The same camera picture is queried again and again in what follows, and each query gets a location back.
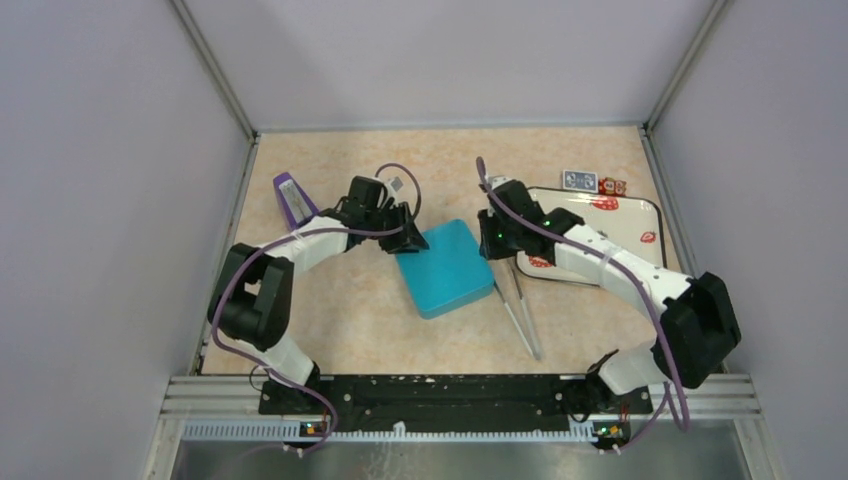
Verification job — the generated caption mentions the red dice block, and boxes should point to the red dice block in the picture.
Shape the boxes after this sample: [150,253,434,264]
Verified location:
[598,177,627,197]

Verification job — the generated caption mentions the purple box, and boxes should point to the purple box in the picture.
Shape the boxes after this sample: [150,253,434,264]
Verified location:
[273,172,319,230]

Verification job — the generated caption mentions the metal tongs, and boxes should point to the metal tongs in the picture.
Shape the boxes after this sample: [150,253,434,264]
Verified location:
[494,260,543,362]

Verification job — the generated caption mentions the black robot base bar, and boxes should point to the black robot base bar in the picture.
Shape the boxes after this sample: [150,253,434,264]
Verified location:
[258,374,654,434]

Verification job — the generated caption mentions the teal box lid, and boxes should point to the teal box lid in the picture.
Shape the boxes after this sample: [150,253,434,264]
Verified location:
[396,219,495,312]

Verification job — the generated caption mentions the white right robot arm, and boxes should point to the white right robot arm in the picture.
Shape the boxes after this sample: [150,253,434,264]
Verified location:
[478,176,742,412]

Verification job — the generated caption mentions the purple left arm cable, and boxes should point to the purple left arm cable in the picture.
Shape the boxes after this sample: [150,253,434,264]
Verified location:
[209,162,424,457]

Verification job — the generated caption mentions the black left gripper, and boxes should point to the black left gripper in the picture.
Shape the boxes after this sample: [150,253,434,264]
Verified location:
[365,201,429,254]

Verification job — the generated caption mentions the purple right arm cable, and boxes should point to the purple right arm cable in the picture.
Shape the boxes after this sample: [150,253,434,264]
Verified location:
[475,156,692,455]

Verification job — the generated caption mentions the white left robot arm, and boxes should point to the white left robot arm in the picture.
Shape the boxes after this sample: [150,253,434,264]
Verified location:
[207,176,429,414]

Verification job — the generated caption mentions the metal frame rail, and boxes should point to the metal frame rail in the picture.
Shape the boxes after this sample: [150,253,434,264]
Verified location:
[145,373,785,479]

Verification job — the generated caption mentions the blue playing card deck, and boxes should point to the blue playing card deck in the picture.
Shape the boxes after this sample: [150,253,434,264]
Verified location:
[562,170,599,194]

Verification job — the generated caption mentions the strawberry print tray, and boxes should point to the strawberry print tray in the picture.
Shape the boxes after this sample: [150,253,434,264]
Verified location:
[512,186,667,286]

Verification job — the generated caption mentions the teal chocolate box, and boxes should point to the teal chocolate box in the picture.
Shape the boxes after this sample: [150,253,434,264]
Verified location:
[418,282,494,320]

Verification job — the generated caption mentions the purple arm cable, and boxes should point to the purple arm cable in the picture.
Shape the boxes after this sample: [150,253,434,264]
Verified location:
[475,156,692,455]
[209,162,424,457]

